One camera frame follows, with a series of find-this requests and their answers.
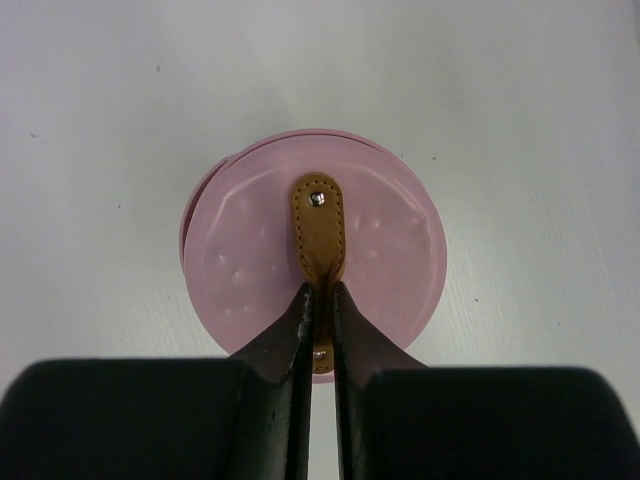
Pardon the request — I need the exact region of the pink cylindrical lunch box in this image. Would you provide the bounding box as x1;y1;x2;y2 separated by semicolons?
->
178;128;386;261

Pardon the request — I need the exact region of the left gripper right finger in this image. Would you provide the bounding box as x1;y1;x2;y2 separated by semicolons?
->
332;284;639;479

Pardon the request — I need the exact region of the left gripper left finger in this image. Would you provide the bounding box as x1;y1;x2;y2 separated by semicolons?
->
1;285;315;479

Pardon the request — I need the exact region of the pink lunch box lid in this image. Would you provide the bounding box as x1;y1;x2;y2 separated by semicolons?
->
180;129;447;353

